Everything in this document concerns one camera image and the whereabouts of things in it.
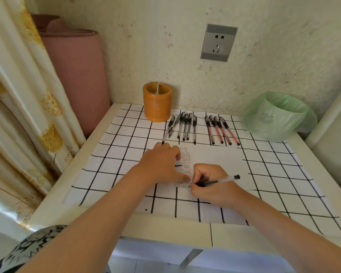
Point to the orange cylindrical pen holder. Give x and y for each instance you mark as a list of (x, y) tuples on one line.
[(156, 106)]

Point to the person's left hand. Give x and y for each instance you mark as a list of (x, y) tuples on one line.
[(159, 164)]

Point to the green bag lined bin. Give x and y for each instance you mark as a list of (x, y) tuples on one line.
[(272, 119)]

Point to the black white patterned garment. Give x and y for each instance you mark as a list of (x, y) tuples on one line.
[(31, 247)]

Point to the white table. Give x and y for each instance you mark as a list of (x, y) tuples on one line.
[(164, 231)]

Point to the clear black gel pen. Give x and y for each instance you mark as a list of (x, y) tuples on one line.
[(225, 179)]

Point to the pink rolled mat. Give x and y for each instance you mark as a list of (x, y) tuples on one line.
[(79, 82)]

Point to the red gel pen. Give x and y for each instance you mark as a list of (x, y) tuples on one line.
[(216, 130), (230, 131), (223, 130), (210, 130)]

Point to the white furniture frame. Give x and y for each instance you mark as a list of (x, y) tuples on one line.
[(332, 139)]

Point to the cream floral curtain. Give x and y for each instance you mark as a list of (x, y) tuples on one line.
[(22, 110)]

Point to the small paper with scribbles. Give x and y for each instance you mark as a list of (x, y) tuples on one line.
[(184, 160)]

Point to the white black grid tablecloth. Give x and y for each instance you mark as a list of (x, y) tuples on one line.
[(125, 156)]

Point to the row of black pens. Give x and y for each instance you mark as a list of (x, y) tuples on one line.
[(185, 126)]

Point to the person's left forearm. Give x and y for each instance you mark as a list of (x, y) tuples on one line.
[(96, 221)]

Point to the person's left thumb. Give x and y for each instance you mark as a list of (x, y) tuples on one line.
[(182, 177)]

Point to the person's right hand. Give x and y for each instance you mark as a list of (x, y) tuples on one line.
[(216, 187)]

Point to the person's right thumb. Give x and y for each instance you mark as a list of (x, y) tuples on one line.
[(198, 174)]

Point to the grey wall socket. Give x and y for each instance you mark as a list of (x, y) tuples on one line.
[(218, 42)]

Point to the person's right forearm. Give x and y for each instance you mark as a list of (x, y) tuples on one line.
[(287, 233)]

